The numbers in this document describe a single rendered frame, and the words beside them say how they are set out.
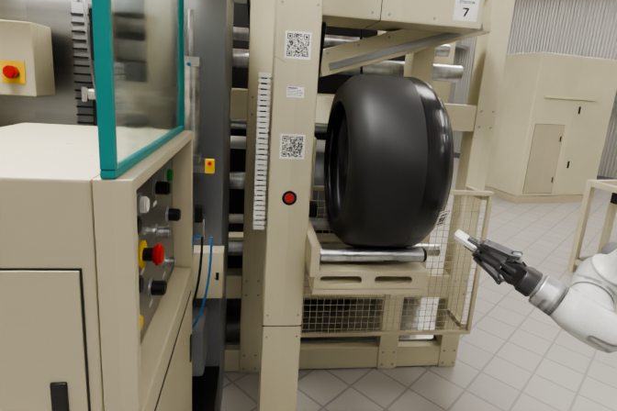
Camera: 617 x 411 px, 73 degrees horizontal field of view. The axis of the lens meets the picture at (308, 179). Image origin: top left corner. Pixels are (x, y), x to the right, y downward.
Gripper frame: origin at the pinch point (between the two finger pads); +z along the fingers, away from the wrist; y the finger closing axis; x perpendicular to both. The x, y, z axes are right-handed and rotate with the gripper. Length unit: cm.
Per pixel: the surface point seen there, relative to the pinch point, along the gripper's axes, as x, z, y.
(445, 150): 2.9, 16.3, -20.6
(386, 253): -10.0, 16.8, 14.0
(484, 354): 69, -31, 130
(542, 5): 823, 192, 155
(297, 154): -17, 51, -7
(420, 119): 2.4, 25.7, -25.7
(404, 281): -8.3, 8.5, 21.5
